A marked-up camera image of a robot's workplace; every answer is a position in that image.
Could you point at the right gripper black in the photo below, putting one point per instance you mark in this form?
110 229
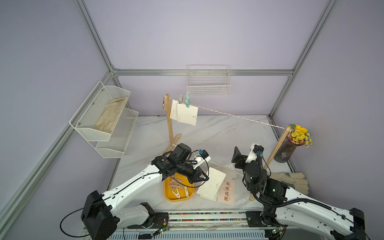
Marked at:
238 156

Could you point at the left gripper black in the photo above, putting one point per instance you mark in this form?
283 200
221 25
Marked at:
194 177

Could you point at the white clothespin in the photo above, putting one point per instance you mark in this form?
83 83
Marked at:
176 193
186 192

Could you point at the pink clothespin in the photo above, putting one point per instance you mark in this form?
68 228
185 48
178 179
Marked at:
174 185

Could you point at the pink chinese text postcard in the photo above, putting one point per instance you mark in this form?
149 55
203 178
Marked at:
226 193

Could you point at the green clothespin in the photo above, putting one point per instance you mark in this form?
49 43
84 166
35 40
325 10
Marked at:
187 101

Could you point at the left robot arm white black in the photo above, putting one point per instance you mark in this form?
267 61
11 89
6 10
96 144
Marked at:
132 192

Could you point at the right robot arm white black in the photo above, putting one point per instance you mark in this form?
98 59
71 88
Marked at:
285 206

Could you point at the yellow plastic tray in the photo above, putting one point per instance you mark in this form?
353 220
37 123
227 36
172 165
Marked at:
183 181

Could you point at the folded towels stack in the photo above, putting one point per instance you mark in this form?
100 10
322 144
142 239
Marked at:
295 180

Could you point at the vase with yellow flowers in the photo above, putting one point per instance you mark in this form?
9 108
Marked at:
296 137

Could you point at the beige cloth in shelf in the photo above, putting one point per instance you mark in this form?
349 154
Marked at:
107 121

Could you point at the white mesh two-tier shelf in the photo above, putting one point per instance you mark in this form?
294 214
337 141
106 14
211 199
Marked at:
108 146

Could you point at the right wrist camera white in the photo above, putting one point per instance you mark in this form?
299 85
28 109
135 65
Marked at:
255 154

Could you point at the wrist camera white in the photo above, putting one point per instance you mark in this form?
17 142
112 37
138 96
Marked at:
255 154
202 157

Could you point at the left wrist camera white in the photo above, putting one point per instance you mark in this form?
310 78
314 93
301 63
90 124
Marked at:
202 157

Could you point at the wooden drying rack frame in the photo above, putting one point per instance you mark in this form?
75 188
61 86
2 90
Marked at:
222 138

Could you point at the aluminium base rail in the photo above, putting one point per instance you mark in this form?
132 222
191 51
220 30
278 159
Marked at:
201 225

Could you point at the white wire wall basket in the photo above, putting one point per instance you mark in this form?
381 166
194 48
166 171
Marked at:
208 80

